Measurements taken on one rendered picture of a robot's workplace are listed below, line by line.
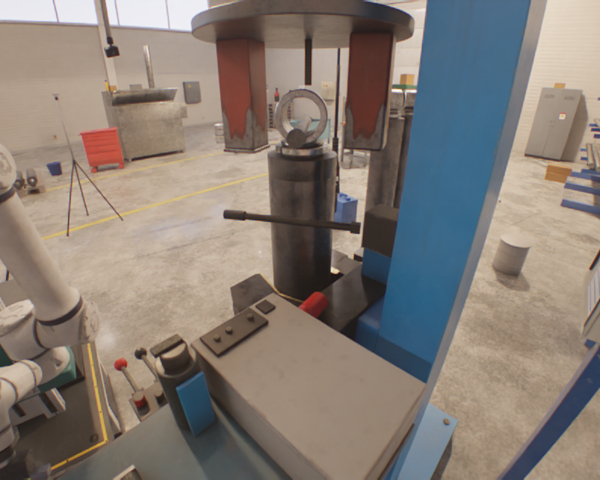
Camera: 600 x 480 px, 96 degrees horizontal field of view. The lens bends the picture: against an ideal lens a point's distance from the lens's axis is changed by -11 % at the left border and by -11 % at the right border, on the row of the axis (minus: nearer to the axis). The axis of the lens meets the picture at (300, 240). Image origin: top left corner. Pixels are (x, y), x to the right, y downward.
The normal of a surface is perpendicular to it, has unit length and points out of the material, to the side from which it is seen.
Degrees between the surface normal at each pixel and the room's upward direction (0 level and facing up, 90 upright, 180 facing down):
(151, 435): 0
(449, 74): 90
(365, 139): 90
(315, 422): 0
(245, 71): 90
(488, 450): 0
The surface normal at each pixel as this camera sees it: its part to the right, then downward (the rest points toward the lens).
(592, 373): -0.68, 0.34
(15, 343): 0.23, 0.44
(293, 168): -0.25, 0.45
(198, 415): 0.73, 0.32
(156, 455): 0.00, -0.88
